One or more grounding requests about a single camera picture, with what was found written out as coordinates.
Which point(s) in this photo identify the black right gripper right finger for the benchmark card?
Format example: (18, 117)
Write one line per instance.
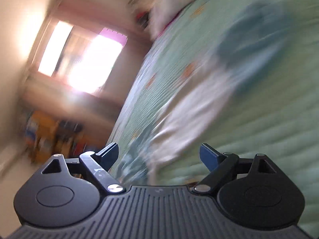
(223, 167)

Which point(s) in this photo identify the light blue white garment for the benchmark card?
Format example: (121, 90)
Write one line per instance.
(161, 153)

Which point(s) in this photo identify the orange wooden bookshelf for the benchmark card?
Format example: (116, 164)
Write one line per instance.
(45, 136)

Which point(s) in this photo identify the green quilted bedspread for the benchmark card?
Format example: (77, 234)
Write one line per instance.
(276, 114)

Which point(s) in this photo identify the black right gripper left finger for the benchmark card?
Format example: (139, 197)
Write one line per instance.
(94, 168)

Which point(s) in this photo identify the pink window curtain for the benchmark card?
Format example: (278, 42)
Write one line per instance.
(84, 62)

